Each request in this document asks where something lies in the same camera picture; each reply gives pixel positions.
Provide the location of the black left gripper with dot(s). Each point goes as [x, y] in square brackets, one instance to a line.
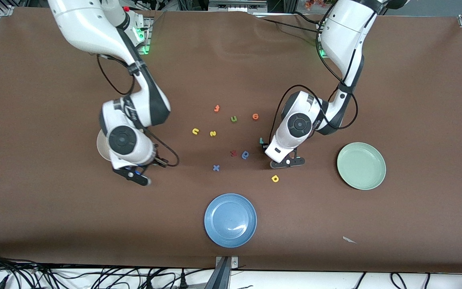
[264, 147]

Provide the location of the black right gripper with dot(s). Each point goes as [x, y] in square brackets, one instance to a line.
[159, 160]

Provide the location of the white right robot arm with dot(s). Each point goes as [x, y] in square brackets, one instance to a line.
[122, 140]

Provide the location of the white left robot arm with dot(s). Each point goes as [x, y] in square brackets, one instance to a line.
[299, 125]

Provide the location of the beige brown plate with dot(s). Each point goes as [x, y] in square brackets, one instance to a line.
[102, 146]

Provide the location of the pale green plate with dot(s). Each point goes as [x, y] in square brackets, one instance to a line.
[361, 165]

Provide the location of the blue plate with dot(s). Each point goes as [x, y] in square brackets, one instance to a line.
[230, 220]

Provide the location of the brown table cover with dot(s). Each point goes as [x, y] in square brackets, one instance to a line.
[54, 220]

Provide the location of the white paper scrap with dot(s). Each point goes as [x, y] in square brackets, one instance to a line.
[349, 240]

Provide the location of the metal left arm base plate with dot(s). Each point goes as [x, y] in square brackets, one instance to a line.
[321, 54]

